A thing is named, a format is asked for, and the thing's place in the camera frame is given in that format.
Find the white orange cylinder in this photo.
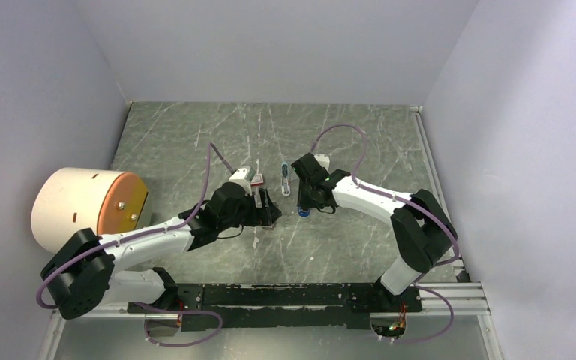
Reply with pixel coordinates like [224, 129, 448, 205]
[31, 167, 153, 254]

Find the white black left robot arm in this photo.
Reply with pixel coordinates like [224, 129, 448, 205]
[36, 182, 282, 320]

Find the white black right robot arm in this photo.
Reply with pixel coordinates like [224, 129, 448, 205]
[291, 153, 458, 311]

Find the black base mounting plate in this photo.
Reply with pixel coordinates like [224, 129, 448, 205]
[127, 283, 422, 332]

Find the white red staple box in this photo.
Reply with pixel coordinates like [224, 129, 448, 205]
[250, 173, 265, 188]

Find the aluminium rail frame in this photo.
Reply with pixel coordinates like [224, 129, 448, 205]
[39, 106, 505, 360]

